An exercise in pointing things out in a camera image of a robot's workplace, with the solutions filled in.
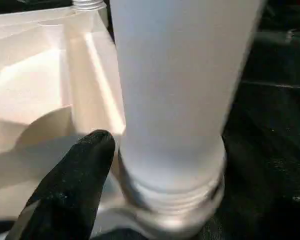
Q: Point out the black work mat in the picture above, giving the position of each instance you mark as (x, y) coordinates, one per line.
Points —
(272, 125)

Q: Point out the white table frame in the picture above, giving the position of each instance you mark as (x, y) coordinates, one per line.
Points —
(52, 87)

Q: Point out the white plastic table leg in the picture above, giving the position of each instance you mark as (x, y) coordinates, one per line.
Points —
(177, 75)
(87, 3)

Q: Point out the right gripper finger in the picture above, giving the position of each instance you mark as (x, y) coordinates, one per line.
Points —
(70, 190)

